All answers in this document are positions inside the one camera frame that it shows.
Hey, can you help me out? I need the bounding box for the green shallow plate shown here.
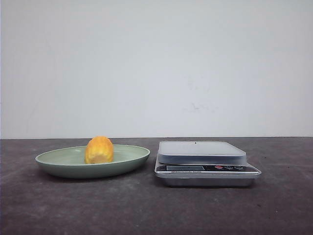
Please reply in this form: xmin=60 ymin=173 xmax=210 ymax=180
xmin=35 ymin=144 xmax=150 ymax=179

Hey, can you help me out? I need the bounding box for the yellow corn cob piece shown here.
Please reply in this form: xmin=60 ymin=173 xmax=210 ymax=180
xmin=85 ymin=136 xmax=113 ymax=164

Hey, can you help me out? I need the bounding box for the silver digital kitchen scale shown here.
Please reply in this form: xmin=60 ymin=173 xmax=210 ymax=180
xmin=155 ymin=141 xmax=262 ymax=187

